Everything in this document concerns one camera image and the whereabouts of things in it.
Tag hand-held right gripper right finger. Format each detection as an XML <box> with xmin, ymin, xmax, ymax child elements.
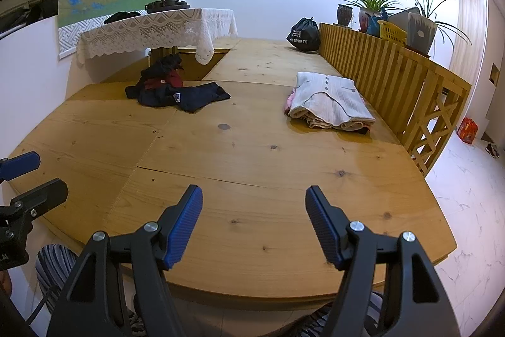
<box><xmin>306</xmin><ymin>186</ymin><xmax>460</xmax><ymax>337</ymax></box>

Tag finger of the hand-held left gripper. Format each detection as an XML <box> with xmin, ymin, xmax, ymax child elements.
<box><xmin>0</xmin><ymin>151</ymin><xmax>41</xmax><ymax>182</ymax></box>
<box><xmin>0</xmin><ymin>178</ymin><xmax>68</xmax><ymax>231</ymax></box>

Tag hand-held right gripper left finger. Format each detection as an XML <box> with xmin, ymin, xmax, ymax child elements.
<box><xmin>46</xmin><ymin>185</ymin><xmax>204</xmax><ymax>337</ymax></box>

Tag navy blue t-shirt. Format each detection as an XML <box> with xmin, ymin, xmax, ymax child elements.
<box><xmin>125</xmin><ymin>82</ymin><xmax>231</xmax><ymax>113</ymax></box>

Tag folded white and pink clothes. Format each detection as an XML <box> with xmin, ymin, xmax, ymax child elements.
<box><xmin>290</xmin><ymin>72</ymin><xmax>375</xmax><ymax>128</ymax></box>

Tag dark red garment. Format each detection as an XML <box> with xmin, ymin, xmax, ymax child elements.
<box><xmin>144</xmin><ymin>69</ymin><xmax>184</xmax><ymax>90</ymax></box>

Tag wooden slat railing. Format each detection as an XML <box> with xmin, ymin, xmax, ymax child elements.
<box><xmin>319</xmin><ymin>22</ymin><xmax>472</xmax><ymax>178</ymax></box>

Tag black garment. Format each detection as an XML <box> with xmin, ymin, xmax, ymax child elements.
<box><xmin>141</xmin><ymin>53</ymin><xmax>184</xmax><ymax>79</ymax></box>

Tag red box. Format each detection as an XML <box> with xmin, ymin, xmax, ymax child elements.
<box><xmin>457</xmin><ymin>118</ymin><xmax>479</xmax><ymax>144</ymax></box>

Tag black cloth bundle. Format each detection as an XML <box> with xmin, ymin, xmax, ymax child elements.
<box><xmin>104</xmin><ymin>11</ymin><xmax>143</xmax><ymax>24</ymax></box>

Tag white lace tablecloth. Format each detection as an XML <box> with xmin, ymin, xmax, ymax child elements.
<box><xmin>77</xmin><ymin>8</ymin><xmax>238</xmax><ymax>65</ymax></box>

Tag black plastic bag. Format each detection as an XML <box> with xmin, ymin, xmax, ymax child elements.
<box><xmin>288</xmin><ymin>17</ymin><xmax>321</xmax><ymax>52</ymax></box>

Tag blue watering can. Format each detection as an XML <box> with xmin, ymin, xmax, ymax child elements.
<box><xmin>367</xmin><ymin>13</ymin><xmax>389</xmax><ymax>38</ymax></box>

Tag yellow plastic basket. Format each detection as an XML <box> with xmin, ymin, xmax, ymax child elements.
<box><xmin>377</xmin><ymin>20</ymin><xmax>408</xmax><ymax>45</ymax></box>

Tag dark ceramic vase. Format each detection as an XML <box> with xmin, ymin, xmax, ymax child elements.
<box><xmin>336</xmin><ymin>4</ymin><xmax>354</xmax><ymax>27</ymax></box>

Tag potted plant in red pot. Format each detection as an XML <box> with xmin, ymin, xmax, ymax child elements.
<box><xmin>341</xmin><ymin>0</ymin><xmax>401</xmax><ymax>33</ymax></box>

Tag potted plant in grey pot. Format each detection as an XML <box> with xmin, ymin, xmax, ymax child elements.
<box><xmin>406</xmin><ymin>0</ymin><xmax>472</xmax><ymax>57</ymax></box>

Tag black cable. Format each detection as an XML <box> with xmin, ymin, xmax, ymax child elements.
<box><xmin>26</xmin><ymin>287</ymin><xmax>58</xmax><ymax>337</ymax></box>

